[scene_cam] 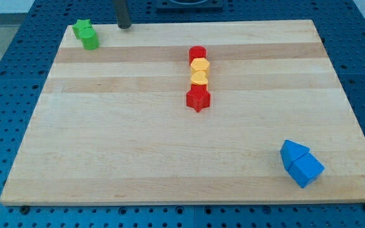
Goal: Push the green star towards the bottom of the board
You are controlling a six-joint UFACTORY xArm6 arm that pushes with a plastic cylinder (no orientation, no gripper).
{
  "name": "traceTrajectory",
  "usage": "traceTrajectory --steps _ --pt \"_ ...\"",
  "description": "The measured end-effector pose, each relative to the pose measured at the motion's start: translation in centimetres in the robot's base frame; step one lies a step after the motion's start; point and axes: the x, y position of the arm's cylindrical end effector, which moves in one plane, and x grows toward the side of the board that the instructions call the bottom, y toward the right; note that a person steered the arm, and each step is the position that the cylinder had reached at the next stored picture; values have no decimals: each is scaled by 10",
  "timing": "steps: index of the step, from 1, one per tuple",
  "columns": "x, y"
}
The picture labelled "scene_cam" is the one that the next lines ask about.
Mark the red cylinder block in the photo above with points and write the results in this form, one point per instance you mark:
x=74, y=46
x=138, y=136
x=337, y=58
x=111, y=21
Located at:
x=197, y=52

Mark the blue cube block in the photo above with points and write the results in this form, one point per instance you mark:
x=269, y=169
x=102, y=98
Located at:
x=305, y=170

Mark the yellow hexagon block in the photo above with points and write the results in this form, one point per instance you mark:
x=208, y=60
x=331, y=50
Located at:
x=200, y=64

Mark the green star block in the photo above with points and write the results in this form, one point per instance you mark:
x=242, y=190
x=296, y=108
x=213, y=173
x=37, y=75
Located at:
x=79, y=26

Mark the red star block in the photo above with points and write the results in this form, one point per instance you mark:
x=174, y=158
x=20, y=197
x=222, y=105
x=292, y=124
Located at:
x=198, y=97

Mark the wooden board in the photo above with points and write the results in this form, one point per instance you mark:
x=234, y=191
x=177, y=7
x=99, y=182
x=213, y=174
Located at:
x=111, y=126

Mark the blue triangle block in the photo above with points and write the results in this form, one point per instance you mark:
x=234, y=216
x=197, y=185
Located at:
x=291, y=151

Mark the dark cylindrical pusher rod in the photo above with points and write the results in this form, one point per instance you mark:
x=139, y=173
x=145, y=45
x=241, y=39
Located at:
x=122, y=14

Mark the yellow heart block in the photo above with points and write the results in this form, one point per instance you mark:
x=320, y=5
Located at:
x=199, y=78

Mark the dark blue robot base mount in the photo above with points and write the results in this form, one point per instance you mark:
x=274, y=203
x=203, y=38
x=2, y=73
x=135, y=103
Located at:
x=188, y=5

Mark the green cylinder block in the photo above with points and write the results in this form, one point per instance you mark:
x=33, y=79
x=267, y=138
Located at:
x=89, y=38

